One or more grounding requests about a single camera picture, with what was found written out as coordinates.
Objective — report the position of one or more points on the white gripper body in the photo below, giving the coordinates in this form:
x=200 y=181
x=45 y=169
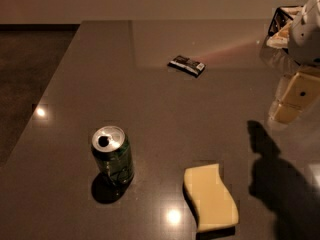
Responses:
x=305 y=40

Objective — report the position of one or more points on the yellow sponge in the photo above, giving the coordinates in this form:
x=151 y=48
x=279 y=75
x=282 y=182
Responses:
x=215 y=207

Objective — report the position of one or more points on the black rxbar chocolate bar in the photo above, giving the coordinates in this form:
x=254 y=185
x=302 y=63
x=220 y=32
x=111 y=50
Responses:
x=187 y=65

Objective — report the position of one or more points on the black wire basket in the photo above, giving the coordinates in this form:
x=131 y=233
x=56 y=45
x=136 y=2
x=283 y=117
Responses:
x=278 y=32

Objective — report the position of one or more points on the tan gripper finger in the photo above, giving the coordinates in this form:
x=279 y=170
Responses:
x=283 y=113
x=303 y=88

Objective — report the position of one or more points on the green soda can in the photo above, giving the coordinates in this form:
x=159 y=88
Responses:
x=111 y=149

